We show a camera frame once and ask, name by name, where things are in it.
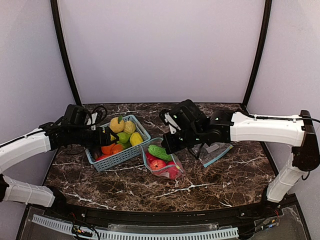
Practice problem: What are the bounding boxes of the red apple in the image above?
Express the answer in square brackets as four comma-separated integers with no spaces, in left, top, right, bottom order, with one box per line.
[149,159,167,171]
[165,161,181,180]
[145,152,157,164]

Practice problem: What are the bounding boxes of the clear zip top bag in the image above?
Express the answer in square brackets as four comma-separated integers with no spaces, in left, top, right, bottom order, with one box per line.
[140,137,185,180]

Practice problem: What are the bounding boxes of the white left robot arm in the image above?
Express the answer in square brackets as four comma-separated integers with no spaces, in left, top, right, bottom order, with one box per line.
[0,104,119,208]

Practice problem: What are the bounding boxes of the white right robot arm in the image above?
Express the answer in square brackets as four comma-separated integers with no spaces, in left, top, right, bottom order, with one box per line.
[159,99,320,203]

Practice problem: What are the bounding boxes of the yellow pear with leaf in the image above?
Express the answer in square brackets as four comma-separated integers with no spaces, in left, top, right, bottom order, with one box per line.
[109,115,125,133]

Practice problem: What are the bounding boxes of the green apple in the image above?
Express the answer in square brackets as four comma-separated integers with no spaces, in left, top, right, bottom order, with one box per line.
[117,132,131,144]

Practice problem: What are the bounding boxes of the orange fruit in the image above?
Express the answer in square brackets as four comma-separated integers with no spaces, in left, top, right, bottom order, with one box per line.
[101,143,125,156]

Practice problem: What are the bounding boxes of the pale yellow pear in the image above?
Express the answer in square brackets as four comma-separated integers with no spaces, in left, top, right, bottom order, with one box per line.
[123,120,136,135]

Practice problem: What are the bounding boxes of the blue plastic basket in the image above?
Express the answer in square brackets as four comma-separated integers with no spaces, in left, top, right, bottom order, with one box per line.
[85,114,151,172]

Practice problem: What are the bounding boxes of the yellow lemon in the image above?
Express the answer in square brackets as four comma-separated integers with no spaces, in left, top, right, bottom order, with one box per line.
[129,132,144,147]

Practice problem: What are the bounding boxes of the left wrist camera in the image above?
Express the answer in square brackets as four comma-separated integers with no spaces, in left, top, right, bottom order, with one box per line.
[86,105,108,131]

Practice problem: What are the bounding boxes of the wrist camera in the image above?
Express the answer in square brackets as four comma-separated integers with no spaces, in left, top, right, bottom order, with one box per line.
[86,105,108,131]
[159,109,181,135]

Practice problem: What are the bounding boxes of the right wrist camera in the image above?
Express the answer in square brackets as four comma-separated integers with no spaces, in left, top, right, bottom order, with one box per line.
[159,109,181,135]

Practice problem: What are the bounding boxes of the black front rail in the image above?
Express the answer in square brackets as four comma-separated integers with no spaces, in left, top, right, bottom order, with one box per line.
[44,203,276,227]

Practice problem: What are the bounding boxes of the right black frame post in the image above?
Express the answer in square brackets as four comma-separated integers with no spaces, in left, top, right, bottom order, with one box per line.
[242,0,273,110]

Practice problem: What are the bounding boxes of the black frame post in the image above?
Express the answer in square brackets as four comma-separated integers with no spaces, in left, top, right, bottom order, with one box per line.
[50,0,82,106]
[242,0,273,110]

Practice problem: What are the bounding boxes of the white slotted cable duct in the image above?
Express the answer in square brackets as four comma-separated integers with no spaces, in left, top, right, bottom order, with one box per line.
[32,214,239,240]

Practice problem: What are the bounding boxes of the left black frame post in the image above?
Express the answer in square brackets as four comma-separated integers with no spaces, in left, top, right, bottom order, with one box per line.
[50,0,82,106]

